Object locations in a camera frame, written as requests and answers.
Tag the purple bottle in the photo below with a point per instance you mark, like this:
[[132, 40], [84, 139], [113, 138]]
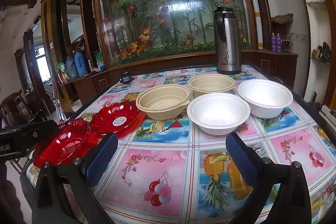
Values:
[[273, 43], [278, 43]]

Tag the white plastic bucket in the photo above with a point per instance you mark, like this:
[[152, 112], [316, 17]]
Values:
[[76, 106]]

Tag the wall shelf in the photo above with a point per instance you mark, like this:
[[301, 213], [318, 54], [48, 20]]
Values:
[[319, 58]]

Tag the wooden chair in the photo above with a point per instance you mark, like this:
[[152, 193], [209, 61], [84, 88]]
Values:
[[15, 108]]

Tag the stainless steel thermos jug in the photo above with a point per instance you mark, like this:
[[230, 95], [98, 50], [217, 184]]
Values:
[[228, 50]]

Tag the low wooden cabinet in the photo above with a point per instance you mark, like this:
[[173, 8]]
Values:
[[275, 66]]

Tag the glass flower panel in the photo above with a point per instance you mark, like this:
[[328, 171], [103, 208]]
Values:
[[170, 16]]

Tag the green white packet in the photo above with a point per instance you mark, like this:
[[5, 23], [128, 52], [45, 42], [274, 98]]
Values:
[[99, 61]]

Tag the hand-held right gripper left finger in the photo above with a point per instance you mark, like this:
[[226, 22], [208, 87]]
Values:
[[102, 158]]

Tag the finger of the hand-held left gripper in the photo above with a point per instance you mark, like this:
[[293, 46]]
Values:
[[34, 136]]

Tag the red plate with round sticker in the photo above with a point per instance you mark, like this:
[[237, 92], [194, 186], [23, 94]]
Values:
[[110, 115]]

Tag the small green packet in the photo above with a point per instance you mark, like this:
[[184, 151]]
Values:
[[60, 67]]

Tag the blue thermos flask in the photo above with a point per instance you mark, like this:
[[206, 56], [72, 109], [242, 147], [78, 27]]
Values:
[[80, 64]]

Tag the printed fruit tablecloth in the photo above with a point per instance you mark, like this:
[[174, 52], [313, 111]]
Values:
[[183, 161]]

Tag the white yellow striped roll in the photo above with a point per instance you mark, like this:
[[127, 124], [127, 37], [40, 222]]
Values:
[[256, 19]]

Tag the white foam bowl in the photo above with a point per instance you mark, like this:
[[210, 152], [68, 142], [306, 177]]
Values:
[[265, 98], [218, 113]]

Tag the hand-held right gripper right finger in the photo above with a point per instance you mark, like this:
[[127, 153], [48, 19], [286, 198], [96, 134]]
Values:
[[241, 161]]

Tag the red plastic plate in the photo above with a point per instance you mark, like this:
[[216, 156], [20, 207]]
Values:
[[63, 145]]

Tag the small black electric motor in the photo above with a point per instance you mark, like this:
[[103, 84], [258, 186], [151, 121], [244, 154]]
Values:
[[126, 77]]

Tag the beige paper plate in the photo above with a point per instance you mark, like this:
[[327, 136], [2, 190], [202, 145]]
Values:
[[157, 111]]

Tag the beige plastic bowl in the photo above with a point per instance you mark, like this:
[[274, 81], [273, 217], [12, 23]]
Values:
[[210, 82]]

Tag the brown driftwood ornament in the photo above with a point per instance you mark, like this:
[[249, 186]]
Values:
[[282, 20]]

